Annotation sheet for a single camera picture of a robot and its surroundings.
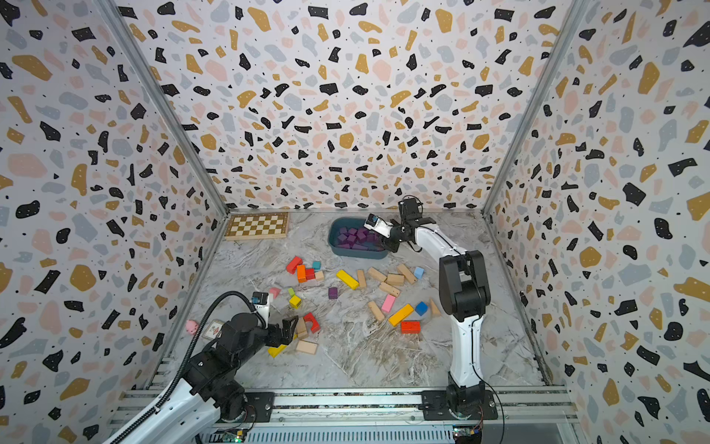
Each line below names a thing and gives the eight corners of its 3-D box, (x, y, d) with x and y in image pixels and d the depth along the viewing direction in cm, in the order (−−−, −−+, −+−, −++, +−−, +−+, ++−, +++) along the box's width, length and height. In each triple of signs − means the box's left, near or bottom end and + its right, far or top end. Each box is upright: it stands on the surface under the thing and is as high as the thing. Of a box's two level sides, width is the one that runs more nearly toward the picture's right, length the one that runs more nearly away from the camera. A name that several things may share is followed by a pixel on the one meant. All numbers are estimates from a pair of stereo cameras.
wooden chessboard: (227, 240, 113) (224, 235, 111) (234, 219, 121) (231, 213, 119) (286, 237, 115) (285, 232, 112) (290, 216, 122) (288, 211, 120)
